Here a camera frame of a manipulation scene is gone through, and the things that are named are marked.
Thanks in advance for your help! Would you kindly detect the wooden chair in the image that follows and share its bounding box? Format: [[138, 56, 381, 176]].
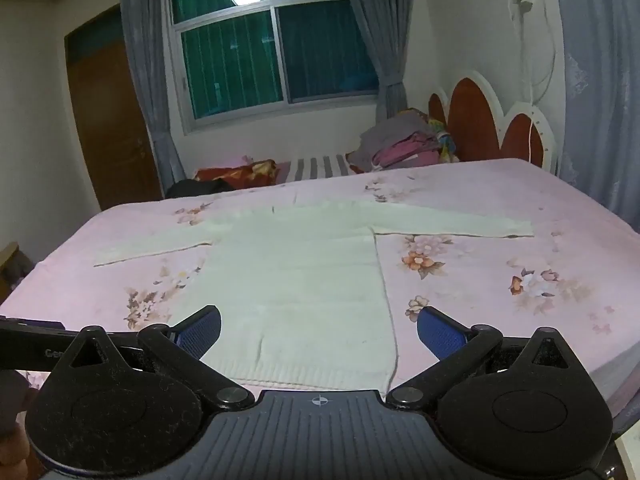
[[0, 241, 36, 306]]

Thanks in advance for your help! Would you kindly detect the brown wooden door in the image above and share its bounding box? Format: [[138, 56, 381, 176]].
[[64, 5, 163, 211]]

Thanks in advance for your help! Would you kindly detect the white framed window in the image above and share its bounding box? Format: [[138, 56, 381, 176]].
[[164, 0, 388, 133]]

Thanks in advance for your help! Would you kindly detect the white cable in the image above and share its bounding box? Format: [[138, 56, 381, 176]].
[[517, 0, 558, 161]]

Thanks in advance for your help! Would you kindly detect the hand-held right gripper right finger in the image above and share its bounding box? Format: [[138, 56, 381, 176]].
[[386, 306, 593, 411]]

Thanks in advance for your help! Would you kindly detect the pile of folded clothes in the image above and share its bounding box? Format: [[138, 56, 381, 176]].
[[347, 110, 433, 171]]

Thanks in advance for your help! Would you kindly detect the grey white striped cloth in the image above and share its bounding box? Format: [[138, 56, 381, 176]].
[[277, 154, 358, 183]]

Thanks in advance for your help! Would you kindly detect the red floral blanket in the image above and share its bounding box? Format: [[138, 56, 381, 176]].
[[192, 159, 281, 191]]

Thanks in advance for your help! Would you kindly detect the colourful patterned cloth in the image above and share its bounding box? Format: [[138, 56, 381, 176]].
[[425, 116, 458, 163]]

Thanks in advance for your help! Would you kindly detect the pink floral bedsheet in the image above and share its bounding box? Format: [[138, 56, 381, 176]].
[[0, 157, 640, 413]]

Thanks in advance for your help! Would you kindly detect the white knit sweater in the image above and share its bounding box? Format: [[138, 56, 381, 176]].
[[92, 199, 536, 395]]

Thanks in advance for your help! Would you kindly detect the person's left hand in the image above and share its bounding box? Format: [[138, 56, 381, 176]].
[[0, 370, 33, 480]]

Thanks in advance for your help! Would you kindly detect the pale blue patterned drape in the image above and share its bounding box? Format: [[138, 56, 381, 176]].
[[550, 0, 640, 233]]

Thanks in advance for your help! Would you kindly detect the brown wavy headboard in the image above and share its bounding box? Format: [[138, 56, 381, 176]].
[[427, 71, 558, 176]]

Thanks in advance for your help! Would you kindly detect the pink garment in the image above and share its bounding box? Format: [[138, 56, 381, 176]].
[[372, 132, 443, 168]]

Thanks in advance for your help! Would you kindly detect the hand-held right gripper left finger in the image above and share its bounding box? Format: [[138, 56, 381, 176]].
[[50, 304, 258, 411]]

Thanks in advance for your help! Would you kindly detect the black cloth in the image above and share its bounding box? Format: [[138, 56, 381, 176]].
[[165, 177, 236, 200]]

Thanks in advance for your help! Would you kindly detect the grey blue curtain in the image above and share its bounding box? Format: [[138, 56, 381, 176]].
[[337, 0, 416, 116], [119, 0, 187, 198]]

